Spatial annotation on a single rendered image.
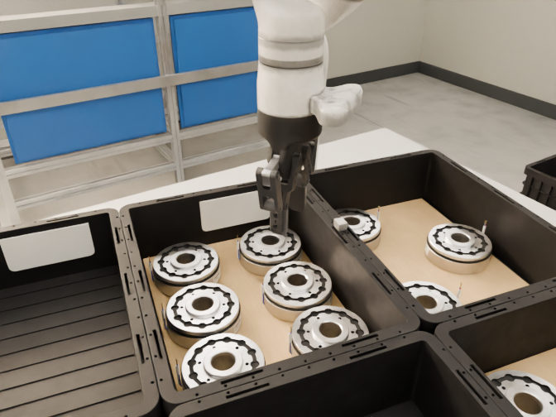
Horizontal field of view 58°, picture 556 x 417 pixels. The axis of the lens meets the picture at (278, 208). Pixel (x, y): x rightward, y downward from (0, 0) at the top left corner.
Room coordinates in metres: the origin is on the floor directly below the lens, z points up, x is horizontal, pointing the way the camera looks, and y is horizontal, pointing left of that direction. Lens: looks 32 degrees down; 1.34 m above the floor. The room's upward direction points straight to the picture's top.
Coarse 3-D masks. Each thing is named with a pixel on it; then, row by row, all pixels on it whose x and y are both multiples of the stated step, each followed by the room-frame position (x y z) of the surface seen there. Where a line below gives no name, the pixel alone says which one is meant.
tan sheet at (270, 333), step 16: (240, 240) 0.73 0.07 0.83; (224, 256) 0.68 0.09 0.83; (304, 256) 0.68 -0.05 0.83; (224, 272) 0.64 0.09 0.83; (240, 272) 0.64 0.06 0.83; (240, 288) 0.60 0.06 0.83; (256, 288) 0.60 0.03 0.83; (160, 304) 0.56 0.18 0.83; (240, 304) 0.56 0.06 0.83; (256, 304) 0.56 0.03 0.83; (336, 304) 0.56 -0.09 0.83; (160, 320) 0.53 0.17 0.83; (256, 320) 0.53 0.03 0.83; (272, 320) 0.53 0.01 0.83; (256, 336) 0.50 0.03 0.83; (272, 336) 0.50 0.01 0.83; (288, 336) 0.50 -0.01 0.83; (176, 352) 0.47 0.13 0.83; (272, 352) 0.47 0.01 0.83; (288, 352) 0.47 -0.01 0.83; (176, 384) 0.42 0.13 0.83
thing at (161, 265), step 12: (168, 252) 0.65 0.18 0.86; (204, 252) 0.65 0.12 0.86; (216, 252) 0.65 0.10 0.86; (156, 264) 0.62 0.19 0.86; (168, 264) 0.62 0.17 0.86; (204, 264) 0.62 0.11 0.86; (216, 264) 0.62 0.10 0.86; (168, 276) 0.59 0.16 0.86; (180, 276) 0.59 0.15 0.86; (192, 276) 0.59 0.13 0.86; (204, 276) 0.59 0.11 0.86
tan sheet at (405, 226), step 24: (384, 216) 0.81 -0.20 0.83; (408, 216) 0.81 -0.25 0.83; (432, 216) 0.81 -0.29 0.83; (384, 240) 0.73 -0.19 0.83; (408, 240) 0.73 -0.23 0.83; (384, 264) 0.66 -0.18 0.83; (408, 264) 0.66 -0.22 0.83; (432, 264) 0.66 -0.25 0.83; (456, 288) 0.60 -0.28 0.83; (480, 288) 0.60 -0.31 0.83; (504, 288) 0.60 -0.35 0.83
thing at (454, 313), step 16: (384, 160) 0.84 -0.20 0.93; (400, 160) 0.85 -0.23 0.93; (448, 160) 0.84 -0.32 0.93; (464, 176) 0.79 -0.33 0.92; (496, 192) 0.73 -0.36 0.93; (544, 224) 0.63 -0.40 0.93; (352, 240) 0.59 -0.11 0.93; (368, 256) 0.55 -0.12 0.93; (384, 272) 0.51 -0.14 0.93; (400, 288) 0.49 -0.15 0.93; (528, 288) 0.48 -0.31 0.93; (544, 288) 0.48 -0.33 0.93; (416, 304) 0.45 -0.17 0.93; (464, 304) 0.45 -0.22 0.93; (480, 304) 0.45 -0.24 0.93; (496, 304) 0.45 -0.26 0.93; (432, 320) 0.43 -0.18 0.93
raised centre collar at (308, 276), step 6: (294, 270) 0.60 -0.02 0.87; (300, 270) 0.60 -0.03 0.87; (282, 276) 0.58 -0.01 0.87; (288, 276) 0.58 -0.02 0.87; (300, 276) 0.59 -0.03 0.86; (306, 276) 0.58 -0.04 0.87; (312, 276) 0.58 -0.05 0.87; (282, 282) 0.57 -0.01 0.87; (288, 282) 0.57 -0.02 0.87; (312, 282) 0.57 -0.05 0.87; (288, 288) 0.56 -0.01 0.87; (294, 288) 0.55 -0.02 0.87; (300, 288) 0.55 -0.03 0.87; (306, 288) 0.56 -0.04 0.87
